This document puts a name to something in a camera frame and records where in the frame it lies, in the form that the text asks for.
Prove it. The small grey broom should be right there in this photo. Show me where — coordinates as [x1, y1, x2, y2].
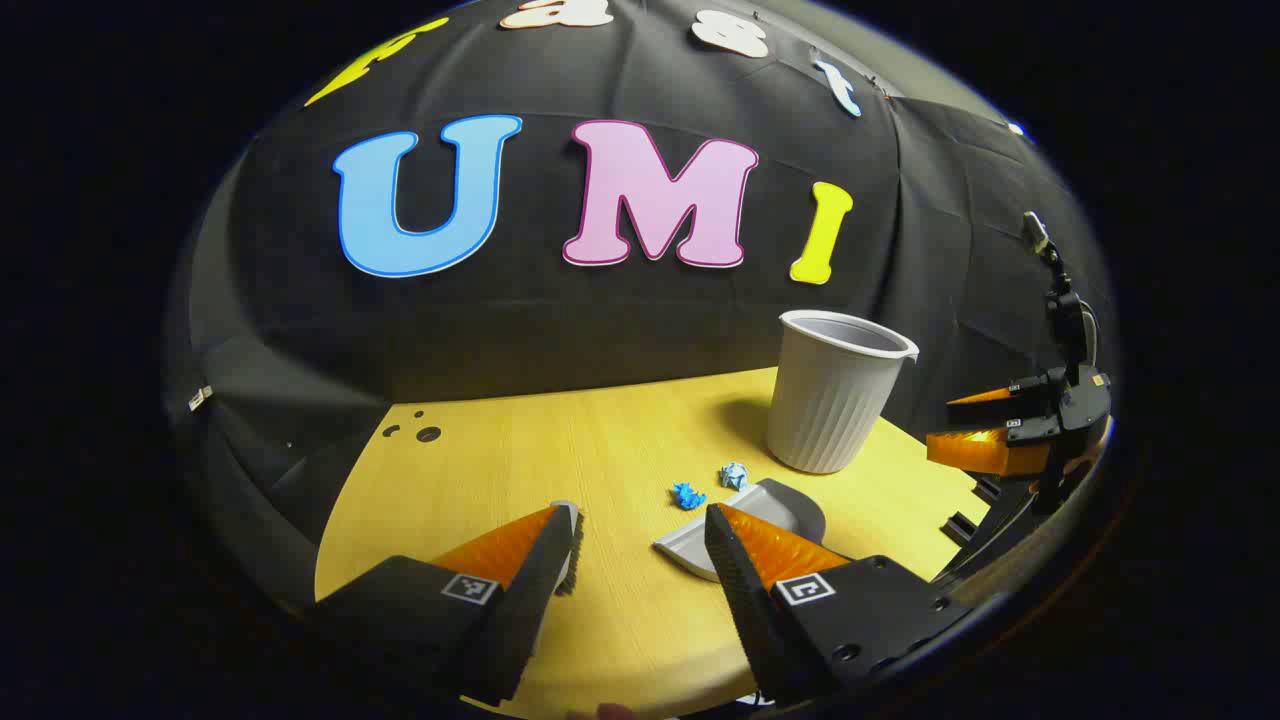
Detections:
[548, 499, 583, 599]

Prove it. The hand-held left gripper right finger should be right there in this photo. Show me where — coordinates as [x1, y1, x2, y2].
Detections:
[703, 502, 978, 706]

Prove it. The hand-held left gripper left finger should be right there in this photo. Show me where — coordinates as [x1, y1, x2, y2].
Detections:
[310, 500, 583, 706]

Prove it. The grey dustpan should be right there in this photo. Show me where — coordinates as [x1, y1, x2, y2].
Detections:
[653, 478, 829, 583]

